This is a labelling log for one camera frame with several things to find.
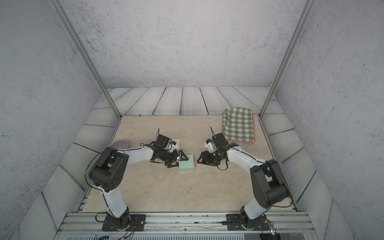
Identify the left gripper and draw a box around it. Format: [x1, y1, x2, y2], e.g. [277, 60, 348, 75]
[160, 149, 190, 168]

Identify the mint green jewelry box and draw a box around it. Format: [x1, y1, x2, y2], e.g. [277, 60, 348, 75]
[179, 154, 195, 172]

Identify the cream jewelry box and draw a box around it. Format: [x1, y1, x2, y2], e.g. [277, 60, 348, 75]
[172, 139, 180, 149]

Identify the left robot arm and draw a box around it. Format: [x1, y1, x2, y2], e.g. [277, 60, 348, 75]
[87, 144, 189, 222]

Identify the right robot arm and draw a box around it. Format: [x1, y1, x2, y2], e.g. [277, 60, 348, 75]
[197, 143, 290, 230]

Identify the green checkered cloth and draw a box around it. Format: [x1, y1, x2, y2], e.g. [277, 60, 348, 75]
[222, 107, 255, 143]

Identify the pink board under cloth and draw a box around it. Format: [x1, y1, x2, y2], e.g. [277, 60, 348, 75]
[223, 116, 255, 143]

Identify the purple bowl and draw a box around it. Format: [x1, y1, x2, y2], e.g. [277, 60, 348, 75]
[111, 140, 128, 150]

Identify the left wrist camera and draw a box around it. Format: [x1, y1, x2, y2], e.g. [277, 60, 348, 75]
[154, 135, 179, 152]

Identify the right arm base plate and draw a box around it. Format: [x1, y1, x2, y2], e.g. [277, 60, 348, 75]
[222, 214, 270, 231]

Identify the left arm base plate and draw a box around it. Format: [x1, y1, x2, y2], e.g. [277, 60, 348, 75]
[102, 213, 147, 232]

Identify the front aluminium rail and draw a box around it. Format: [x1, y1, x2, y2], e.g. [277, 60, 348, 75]
[55, 211, 318, 240]

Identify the right aluminium frame post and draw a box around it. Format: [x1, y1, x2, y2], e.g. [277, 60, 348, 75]
[259, 0, 316, 119]

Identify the aluminium frame post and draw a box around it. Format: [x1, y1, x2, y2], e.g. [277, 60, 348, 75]
[259, 0, 316, 119]
[49, 0, 122, 120]

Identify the left aluminium frame post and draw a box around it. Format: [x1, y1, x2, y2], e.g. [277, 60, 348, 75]
[49, 0, 122, 120]

